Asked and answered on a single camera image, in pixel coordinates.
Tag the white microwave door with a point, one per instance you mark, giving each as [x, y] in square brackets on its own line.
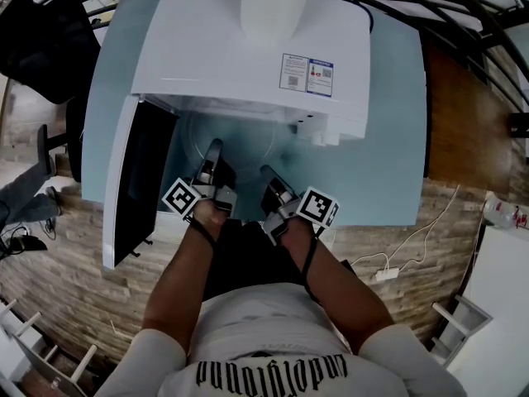
[144, 172]

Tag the clear plastic bottle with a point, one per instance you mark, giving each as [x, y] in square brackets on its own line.
[506, 211]

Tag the clear glass turntable plate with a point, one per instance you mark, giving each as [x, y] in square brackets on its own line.
[244, 139]

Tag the white wooden rack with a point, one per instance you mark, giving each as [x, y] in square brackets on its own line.
[29, 345]

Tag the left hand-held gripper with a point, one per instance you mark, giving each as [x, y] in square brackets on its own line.
[179, 197]

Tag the black metal railing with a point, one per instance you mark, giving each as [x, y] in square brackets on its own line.
[450, 15]

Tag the person's left forearm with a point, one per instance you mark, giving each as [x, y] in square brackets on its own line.
[182, 271]

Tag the white power strip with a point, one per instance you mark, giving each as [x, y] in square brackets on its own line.
[387, 274]

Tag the black office chair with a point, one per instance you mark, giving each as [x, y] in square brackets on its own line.
[45, 48]

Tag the person's right forearm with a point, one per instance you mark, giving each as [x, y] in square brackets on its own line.
[343, 292]

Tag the white printed shirt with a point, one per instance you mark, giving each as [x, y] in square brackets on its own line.
[268, 337]

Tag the black shorts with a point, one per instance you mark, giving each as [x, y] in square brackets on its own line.
[252, 259]

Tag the blue and white label sticker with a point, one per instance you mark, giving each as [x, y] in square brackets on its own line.
[308, 75]

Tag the white plastic bottle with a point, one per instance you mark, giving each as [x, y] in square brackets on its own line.
[273, 6]

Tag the white cabinet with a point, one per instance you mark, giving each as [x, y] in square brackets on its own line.
[500, 296]

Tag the brown wooden panel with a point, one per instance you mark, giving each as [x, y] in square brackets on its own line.
[467, 130]

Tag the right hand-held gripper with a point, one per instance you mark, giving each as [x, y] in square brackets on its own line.
[316, 207]

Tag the white microwave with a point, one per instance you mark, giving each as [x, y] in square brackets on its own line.
[206, 56]

